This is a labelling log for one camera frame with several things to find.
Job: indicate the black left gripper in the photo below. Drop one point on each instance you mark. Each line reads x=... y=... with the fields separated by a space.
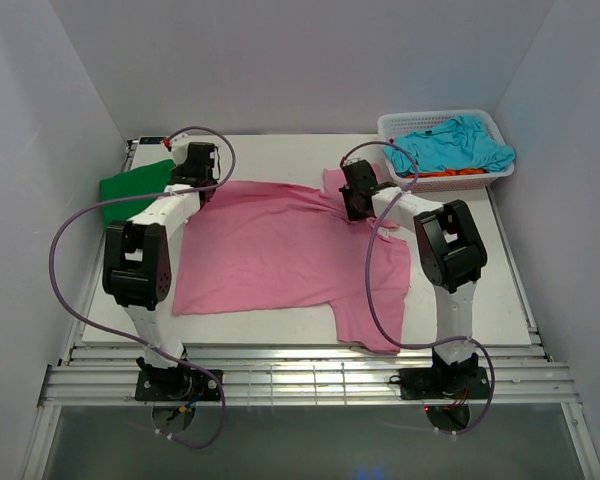
x=179 y=170

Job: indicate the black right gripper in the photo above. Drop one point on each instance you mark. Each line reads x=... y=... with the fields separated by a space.
x=352 y=216

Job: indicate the pink t shirt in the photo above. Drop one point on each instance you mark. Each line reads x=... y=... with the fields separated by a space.
x=264 y=246

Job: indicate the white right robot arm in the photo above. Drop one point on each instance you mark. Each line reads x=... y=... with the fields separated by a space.
x=451 y=254

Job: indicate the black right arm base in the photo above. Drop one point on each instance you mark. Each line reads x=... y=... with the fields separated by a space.
x=454 y=404

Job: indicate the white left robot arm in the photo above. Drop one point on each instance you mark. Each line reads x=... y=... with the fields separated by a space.
x=137 y=266

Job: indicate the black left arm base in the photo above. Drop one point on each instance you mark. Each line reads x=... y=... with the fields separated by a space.
x=174 y=393

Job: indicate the green folded t shirt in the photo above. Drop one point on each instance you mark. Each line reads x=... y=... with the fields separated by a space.
x=136 y=182

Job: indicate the blue label sticker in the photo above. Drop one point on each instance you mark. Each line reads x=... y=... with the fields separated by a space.
x=154 y=140

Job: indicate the orange t shirt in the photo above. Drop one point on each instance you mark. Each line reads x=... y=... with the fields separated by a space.
x=446 y=173

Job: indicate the blue t shirt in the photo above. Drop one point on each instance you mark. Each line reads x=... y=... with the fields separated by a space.
x=461 y=142

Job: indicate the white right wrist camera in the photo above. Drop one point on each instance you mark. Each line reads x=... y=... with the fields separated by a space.
x=350 y=161

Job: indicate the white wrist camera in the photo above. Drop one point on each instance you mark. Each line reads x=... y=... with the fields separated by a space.
x=350 y=161
x=178 y=148

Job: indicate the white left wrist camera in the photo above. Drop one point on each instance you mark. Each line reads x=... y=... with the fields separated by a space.
x=178 y=148

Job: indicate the aluminium frame rail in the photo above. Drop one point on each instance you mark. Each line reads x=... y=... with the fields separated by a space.
x=98 y=376

